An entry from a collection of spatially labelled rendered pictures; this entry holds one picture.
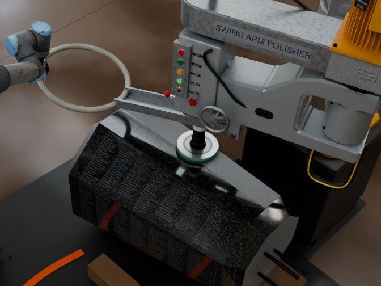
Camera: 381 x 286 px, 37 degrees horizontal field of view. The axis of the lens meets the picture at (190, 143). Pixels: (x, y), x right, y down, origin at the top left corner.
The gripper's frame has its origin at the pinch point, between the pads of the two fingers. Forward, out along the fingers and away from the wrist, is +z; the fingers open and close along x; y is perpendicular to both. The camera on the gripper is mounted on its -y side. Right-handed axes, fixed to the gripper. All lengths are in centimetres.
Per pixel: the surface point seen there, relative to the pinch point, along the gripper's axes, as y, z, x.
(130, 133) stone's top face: 23, 8, 50
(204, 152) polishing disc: 41, -4, 85
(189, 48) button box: 36, -66, 61
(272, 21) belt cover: 43, -91, 87
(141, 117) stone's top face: 11, 8, 56
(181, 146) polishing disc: 36, -2, 74
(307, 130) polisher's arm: 62, -52, 115
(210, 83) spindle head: 42, -53, 73
